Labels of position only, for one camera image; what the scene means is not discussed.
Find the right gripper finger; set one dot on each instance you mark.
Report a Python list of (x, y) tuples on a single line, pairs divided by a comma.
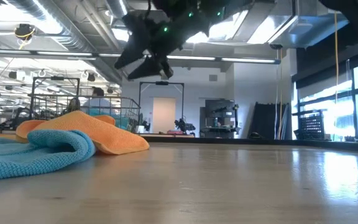
[(146, 70), (134, 43)]

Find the orange microfiber towel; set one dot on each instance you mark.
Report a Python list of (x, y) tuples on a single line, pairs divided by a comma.
[(104, 130)]

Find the small black robot arm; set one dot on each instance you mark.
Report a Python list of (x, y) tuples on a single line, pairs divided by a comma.
[(183, 126)]

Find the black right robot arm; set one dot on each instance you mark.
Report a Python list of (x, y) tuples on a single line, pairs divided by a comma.
[(172, 6)]

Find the light blue microfiber towel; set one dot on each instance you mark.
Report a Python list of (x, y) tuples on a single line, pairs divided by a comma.
[(42, 161)]

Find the beige door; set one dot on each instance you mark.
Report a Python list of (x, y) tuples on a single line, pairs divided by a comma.
[(164, 113)]

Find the person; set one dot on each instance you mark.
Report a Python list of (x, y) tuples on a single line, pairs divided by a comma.
[(99, 102), (73, 105)]

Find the long linear ceiling light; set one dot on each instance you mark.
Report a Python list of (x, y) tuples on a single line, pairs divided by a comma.
[(244, 59)]

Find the black equipment rack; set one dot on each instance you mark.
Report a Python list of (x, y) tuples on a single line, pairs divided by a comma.
[(219, 109)]

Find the black leaning panel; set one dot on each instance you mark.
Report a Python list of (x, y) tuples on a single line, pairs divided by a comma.
[(266, 121)]

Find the black perforated crate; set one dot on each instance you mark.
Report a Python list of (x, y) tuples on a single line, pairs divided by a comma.
[(311, 127)]

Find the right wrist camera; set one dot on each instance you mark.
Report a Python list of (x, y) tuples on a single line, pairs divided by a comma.
[(166, 70)]

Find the black gantry frame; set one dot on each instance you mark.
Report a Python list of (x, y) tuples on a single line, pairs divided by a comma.
[(162, 83)]

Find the grey wall vent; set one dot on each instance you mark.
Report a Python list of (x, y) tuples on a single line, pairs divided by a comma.
[(213, 77)]

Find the black ceiling camera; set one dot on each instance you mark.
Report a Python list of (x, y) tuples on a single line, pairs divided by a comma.
[(23, 31)]

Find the rectangular metal duct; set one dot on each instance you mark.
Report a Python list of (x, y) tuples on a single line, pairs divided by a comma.
[(291, 31)]

